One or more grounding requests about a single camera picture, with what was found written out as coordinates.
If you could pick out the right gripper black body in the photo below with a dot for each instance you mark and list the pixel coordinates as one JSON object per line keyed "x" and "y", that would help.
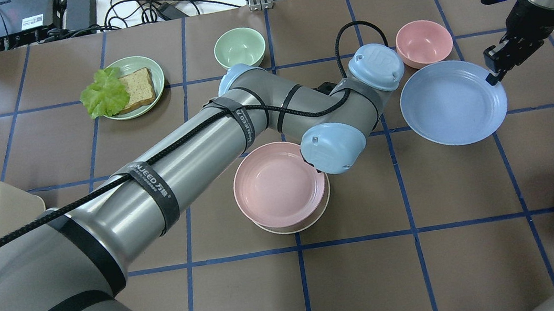
{"x": 524, "y": 18}

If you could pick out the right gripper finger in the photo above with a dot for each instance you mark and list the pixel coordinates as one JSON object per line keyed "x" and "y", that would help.
{"x": 494, "y": 78}

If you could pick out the blue plate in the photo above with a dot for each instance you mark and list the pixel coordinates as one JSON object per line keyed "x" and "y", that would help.
{"x": 450, "y": 103}

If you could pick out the pink plate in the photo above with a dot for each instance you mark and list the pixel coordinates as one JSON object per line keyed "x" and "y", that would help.
{"x": 275, "y": 187}

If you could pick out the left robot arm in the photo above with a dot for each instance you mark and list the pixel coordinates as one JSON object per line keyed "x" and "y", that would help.
{"x": 77, "y": 258}

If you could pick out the pink bowl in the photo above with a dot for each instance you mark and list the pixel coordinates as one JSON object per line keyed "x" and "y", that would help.
{"x": 423, "y": 42}

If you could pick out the cream white plate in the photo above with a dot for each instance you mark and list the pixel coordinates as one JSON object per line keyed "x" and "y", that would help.
{"x": 309, "y": 221}

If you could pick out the mint green bowl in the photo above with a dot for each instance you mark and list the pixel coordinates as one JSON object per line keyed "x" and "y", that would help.
{"x": 240, "y": 46}

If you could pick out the bread slice on plate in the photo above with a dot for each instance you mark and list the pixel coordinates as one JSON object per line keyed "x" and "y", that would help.
{"x": 140, "y": 89}

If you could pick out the mint green plate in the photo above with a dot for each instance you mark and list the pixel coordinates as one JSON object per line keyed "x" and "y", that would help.
{"x": 131, "y": 64}

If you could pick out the green lettuce leaf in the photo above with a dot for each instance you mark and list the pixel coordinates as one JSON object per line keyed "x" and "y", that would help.
{"x": 106, "y": 95}

